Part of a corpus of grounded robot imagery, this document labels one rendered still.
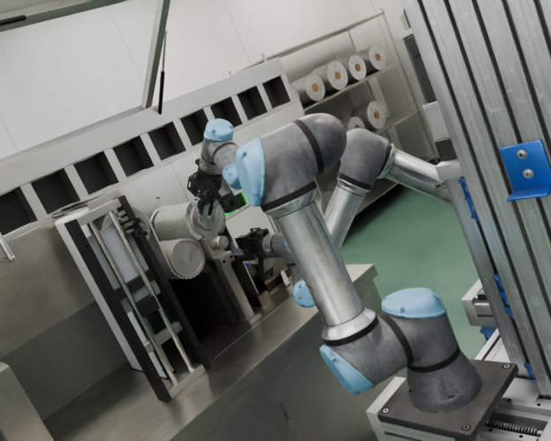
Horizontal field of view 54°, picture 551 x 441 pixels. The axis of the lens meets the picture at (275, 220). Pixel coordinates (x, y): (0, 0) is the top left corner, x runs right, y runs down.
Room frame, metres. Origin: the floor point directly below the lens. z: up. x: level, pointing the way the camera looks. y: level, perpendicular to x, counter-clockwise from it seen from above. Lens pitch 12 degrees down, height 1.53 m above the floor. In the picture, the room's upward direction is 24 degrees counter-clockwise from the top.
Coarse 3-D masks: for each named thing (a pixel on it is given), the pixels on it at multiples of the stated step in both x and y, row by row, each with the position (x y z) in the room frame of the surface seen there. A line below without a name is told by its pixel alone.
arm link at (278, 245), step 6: (276, 234) 1.55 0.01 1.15; (270, 240) 1.55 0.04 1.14; (276, 240) 1.53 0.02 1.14; (282, 240) 1.50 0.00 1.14; (270, 246) 1.54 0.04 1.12; (276, 246) 1.52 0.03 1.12; (282, 246) 1.50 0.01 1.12; (276, 252) 1.53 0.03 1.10; (282, 252) 1.51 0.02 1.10; (288, 252) 1.49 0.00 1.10; (288, 258) 1.50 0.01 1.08
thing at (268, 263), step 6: (258, 252) 1.62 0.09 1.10; (258, 258) 1.63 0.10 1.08; (264, 258) 1.62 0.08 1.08; (270, 258) 1.64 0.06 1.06; (258, 264) 1.64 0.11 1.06; (264, 264) 1.63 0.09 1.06; (270, 264) 1.65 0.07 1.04; (264, 270) 1.64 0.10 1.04; (270, 270) 1.66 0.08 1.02; (264, 276) 1.65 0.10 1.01; (270, 276) 1.66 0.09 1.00
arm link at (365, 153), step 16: (352, 144) 1.37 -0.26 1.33; (368, 144) 1.36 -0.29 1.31; (352, 160) 1.35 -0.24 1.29; (368, 160) 1.34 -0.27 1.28; (384, 160) 1.39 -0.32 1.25; (352, 176) 1.33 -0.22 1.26; (368, 176) 1.33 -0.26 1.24; (336, 192) 1.37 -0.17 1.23; (352, 192) 1.34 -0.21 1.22; (336, 208) 1.35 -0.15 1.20; (352, 208) 1.35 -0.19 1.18; (336, 224) 1.35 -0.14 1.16; (336, 240) 1.35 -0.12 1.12; (304, 288) 1.34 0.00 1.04; (304, 304) 1.35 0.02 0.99
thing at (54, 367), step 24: (96, 312) 1.76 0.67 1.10; (168, 312) 1.90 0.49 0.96; (48, 336) 1.66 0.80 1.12; (72, 336) 1.70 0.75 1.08; (96, 336) 1.74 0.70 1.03; (0, 360) 1.57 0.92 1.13; (24, 360) 1.61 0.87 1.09; (48, 360) 1.64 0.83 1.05; (72, 360) 1.68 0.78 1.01; (96, 360) 1.72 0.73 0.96; (120, 360) 1.76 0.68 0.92; (24, 384) 1.59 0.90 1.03; (48, 384) 1.62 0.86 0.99; (72, 384) 1.66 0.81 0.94; (48, 408) 1.60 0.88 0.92
